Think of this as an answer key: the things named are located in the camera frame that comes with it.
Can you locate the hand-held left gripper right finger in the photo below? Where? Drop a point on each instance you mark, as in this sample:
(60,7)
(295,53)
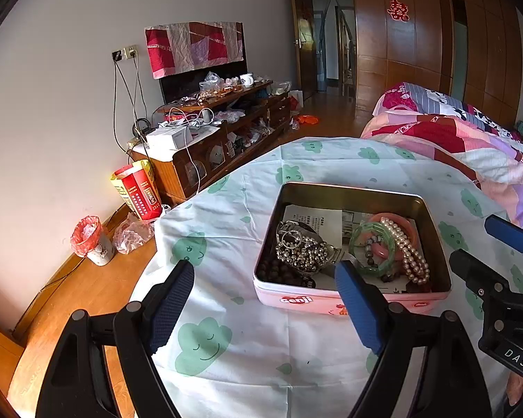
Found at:
(359,309)

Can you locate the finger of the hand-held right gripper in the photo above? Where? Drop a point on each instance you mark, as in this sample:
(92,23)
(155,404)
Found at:
(479,272)
(507,233)

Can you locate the white cardboard box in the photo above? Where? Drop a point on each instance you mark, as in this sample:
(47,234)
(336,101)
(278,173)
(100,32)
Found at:
(165,138)

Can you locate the printed leaflet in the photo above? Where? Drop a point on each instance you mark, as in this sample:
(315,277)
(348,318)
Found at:
(326,222)

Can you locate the wooden door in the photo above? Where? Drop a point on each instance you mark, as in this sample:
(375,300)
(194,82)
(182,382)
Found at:
(307,65)

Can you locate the orange item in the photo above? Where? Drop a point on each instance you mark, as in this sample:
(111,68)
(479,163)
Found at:
(308,119)

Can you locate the white bin with red liner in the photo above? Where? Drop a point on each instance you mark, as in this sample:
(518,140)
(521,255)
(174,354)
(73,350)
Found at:
(100,252)

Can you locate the red patchwork cloth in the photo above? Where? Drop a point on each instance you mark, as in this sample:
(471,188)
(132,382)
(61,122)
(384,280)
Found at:
(187,48)

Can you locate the wooden television cabinet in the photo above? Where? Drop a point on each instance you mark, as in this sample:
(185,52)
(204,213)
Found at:
(170,183)

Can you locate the pink tin box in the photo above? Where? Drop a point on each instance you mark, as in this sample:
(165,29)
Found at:
(278,296)

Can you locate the pink bangle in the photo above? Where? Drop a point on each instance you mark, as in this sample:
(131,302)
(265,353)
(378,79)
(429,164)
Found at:
(407,226)

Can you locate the black television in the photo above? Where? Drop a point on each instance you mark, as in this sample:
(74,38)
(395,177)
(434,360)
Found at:
(191,82)

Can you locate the white paper bag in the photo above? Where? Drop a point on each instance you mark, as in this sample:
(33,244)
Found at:
(296,98)

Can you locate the white mug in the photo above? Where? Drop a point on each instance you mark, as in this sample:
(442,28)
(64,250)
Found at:
(247,80)

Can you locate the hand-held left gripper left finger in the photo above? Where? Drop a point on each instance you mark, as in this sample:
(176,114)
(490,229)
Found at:
(172,309)

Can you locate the wooden wardrobe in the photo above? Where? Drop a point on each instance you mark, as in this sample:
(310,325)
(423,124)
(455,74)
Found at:
(409,61)

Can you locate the red paper decoration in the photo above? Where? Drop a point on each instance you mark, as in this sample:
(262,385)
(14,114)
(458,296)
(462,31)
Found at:
(397,9)

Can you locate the crumpled clear plastic bag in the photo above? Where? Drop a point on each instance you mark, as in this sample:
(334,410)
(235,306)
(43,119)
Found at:
(128,235)

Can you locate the green bangle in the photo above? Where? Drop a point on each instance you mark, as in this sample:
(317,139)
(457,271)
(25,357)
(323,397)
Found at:
(353,244)

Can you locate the patchwork quilt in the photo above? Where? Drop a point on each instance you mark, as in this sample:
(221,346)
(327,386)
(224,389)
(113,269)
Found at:
(461,139)

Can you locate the wall socket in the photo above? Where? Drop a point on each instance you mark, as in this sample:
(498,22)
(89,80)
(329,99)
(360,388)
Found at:
(130,52)

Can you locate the red and yellow bag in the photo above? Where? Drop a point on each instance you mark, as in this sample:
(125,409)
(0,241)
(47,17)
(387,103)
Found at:
(141,196)

